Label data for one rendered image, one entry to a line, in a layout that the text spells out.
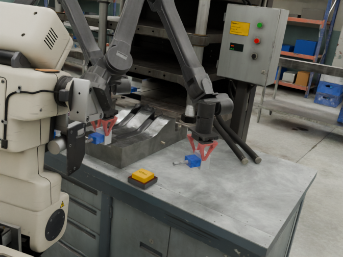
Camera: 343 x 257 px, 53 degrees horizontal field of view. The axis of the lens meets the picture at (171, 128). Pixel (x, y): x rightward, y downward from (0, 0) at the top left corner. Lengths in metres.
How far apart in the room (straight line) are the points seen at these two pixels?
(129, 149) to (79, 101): 0.51
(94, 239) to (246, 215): 0.75
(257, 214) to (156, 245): 0.42
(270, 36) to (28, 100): 1.33
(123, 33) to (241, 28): 1.00
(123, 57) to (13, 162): 0.44
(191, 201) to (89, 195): 0.53
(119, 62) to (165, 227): 0.65
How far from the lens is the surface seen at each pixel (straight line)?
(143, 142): 1.44
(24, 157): 1.06
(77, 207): 1.65
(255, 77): 1.94
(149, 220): 1.37
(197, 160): 1.18
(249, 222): 1.17
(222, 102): 1.16
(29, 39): 0.96
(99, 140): 1.29
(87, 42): 1.32
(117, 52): 1.00
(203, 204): 1.21
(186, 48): 1.18
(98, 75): 0.95
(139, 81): 2.26
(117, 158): 1.37
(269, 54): 1.91
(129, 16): 1.13
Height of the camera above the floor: 1.43
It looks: 20 degrees down
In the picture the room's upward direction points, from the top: 7 degrees clockwise
